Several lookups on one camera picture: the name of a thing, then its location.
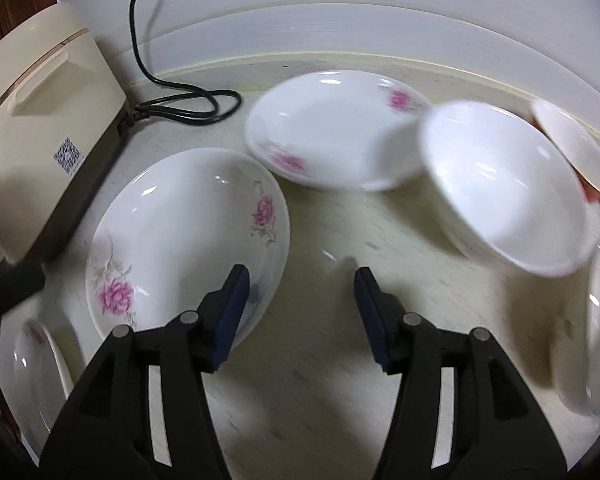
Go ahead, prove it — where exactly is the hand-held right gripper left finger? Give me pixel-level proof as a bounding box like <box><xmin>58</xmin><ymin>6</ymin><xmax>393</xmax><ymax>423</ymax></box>
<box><xmin>39</xmin><ymin>264</ymin><xmax>253</xmax><ymax>480</ymax></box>

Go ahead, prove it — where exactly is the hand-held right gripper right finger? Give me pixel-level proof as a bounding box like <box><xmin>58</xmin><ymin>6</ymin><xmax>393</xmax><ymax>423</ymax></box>
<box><xmin>354</xmin><ymin>266</ymin><xmax>568</xmax><ymax>480</ymax></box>

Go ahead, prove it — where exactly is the stack of floral white plates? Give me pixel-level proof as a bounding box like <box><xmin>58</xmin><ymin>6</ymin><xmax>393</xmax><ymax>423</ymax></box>
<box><xmin>245</xmin><ymin>70</ymin><xmax>433</xmax><ymax>192</ymax></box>

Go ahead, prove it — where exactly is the small white bowl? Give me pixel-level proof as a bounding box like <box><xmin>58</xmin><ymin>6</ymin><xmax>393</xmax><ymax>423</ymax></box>
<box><xmin>530</xmin><ymin>98</ymin><xmax>600</xmax><ymax>203</ymax></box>

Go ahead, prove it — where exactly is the cream rice cooker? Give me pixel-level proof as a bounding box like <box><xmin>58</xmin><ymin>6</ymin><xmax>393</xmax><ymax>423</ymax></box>
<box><xmin>0</xmin><ymin>2</ymin><xmax>131</xmax><ymax>266</ymax></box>

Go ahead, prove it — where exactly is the black power cable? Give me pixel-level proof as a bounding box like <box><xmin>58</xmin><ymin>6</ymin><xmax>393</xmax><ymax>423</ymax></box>
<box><xmin>117</xmin><ymin>0</ymin><xmax>242</xmax><ymax>131</ymax></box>

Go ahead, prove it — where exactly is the brown wooden door frame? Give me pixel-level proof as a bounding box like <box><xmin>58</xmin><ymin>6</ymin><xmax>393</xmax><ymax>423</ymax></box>
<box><xmin>0</xmin><ymin>0</ymin><xmax>56</xmax><ymax>61</ymax></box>

